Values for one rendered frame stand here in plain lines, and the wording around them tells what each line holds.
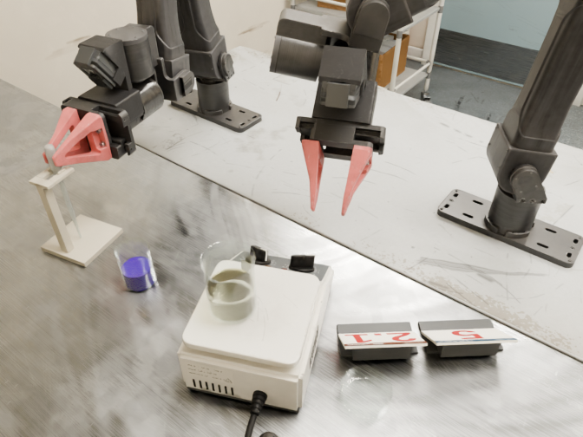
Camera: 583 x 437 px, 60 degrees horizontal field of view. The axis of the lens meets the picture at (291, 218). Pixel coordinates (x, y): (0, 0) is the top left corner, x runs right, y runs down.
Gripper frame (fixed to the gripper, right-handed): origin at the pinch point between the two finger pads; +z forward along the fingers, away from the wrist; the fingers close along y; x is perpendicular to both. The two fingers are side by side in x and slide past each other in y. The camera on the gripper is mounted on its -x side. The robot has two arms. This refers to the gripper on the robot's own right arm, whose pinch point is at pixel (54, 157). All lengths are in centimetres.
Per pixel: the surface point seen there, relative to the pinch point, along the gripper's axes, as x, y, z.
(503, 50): 88, 42, -290
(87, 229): 13.7, -0.6, -1.4
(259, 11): 50, -72, -191
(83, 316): 14.3, 9.6, 10.9
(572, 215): 15, 64, -36
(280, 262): 10.3, 29.6, -4.2
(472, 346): 12, 54, -3
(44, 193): 3.2, 0.5, 3.5
